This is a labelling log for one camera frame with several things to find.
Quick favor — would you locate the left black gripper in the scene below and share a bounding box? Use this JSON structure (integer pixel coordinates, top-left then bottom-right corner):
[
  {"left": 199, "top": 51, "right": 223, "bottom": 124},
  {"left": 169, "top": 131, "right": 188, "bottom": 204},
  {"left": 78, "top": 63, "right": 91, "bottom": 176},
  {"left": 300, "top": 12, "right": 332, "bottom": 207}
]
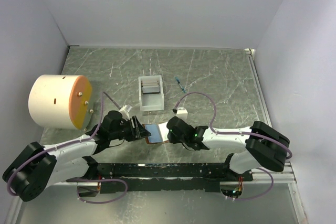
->
[{"left": 109, "top": 115, "right": 151, "bottom": 142}]

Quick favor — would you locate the brown leather card holder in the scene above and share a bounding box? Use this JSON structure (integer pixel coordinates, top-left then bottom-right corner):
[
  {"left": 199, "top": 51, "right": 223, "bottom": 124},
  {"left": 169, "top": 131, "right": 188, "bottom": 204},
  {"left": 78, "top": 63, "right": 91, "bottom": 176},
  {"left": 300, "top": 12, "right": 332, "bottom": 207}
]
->
[{"left": 143, "top": 122, "right": 169, "bottom": 144}]

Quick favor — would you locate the white card tray box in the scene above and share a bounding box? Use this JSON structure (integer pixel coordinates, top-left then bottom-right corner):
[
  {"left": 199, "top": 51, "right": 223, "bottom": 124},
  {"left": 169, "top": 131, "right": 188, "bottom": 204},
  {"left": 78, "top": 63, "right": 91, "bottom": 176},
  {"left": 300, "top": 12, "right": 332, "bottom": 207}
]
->
[{"left": 139, "top": 75, "right": 165, "bottom": 112}]

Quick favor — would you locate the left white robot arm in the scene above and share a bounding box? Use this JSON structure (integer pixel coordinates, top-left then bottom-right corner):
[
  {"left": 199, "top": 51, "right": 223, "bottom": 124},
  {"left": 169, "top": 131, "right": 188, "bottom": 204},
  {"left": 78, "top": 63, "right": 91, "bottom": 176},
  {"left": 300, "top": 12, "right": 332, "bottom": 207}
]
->
[{"left": 2, "top": 111, "right": 151, "bottom": 201}]

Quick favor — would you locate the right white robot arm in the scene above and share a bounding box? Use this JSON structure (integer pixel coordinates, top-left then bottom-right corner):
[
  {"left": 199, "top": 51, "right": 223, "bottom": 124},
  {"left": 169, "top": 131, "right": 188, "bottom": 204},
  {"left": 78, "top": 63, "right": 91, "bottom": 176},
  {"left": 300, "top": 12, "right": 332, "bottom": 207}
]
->
[{"left": 166, "top": 116, "right": 292, "bottom": 181}]

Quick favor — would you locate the blue pen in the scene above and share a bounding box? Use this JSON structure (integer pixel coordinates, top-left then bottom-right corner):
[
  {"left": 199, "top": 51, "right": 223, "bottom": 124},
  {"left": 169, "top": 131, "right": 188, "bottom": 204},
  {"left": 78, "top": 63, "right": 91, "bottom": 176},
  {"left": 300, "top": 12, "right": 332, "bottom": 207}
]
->
[{"left": 175, "top": 77, "right": 186, "bottom": 93}]

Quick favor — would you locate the white cylinder with orange lid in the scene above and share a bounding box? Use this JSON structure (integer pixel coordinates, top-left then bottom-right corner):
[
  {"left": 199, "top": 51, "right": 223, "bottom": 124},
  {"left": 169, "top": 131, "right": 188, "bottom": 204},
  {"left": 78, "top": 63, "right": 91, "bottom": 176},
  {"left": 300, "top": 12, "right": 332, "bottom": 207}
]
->
[{"left": 28, "top": 74, "right": 93, "bottom": 130}]

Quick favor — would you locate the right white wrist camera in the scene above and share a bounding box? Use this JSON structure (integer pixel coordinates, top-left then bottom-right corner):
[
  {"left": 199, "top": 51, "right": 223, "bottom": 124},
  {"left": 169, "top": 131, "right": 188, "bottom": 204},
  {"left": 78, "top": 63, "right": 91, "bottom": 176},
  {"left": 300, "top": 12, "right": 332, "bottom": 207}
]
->
[{"left": 176, "top": 107, "right": 188, "bottom": 121}]

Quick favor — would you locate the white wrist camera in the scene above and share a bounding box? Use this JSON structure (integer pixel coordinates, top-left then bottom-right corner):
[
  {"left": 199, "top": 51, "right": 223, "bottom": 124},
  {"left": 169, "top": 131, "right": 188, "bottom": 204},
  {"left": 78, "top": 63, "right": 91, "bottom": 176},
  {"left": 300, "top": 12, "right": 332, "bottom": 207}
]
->
[
  {"left": 176, "top": 107, "right": 188, "bottom": 121},
  {"left": 119, "top": 104, "right": 132, "bottom": 120}
]

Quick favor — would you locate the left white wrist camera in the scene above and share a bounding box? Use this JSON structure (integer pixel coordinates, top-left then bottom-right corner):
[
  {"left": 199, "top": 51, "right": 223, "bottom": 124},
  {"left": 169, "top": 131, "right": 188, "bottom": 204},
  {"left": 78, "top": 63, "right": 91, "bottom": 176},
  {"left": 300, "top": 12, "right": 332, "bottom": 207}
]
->
[{"left": 119, "top": 104, "right": 132, "bottom": 120}]

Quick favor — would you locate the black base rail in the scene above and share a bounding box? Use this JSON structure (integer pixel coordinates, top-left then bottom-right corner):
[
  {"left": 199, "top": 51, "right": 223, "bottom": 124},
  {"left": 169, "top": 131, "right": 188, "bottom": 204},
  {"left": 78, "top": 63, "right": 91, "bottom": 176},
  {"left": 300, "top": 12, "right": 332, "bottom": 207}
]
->
[{"left": 78, "top": 163, "right": 253, "bottom": 194}]

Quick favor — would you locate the white corner bracket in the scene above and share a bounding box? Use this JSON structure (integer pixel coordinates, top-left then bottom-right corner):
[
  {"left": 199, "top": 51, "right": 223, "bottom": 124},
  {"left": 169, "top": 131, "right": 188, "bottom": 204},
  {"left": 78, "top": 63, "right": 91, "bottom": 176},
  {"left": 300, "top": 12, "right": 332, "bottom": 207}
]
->
[{"left": 244, "top": 48, "right": 256, "bottom": 57}]

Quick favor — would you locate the aluminium frame rail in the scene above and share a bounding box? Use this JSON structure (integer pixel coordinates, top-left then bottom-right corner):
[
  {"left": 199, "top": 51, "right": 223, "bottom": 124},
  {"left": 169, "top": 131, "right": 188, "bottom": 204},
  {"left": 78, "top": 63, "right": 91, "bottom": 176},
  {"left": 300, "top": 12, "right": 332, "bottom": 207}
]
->
[{"left": 247, "top": 55, "right": 297, "bottom": 183}]

